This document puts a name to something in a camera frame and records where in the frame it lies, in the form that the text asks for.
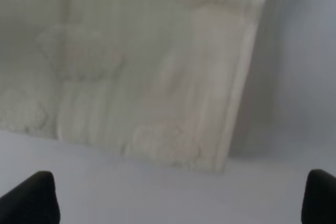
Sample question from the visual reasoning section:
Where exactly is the cream white terry towel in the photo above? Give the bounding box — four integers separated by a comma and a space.
1, 0, 267, 172

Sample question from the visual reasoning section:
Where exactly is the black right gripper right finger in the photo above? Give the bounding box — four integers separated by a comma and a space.
301, 169, 335, 224

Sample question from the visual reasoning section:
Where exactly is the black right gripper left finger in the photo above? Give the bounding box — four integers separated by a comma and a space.
1, 171, 60, 224

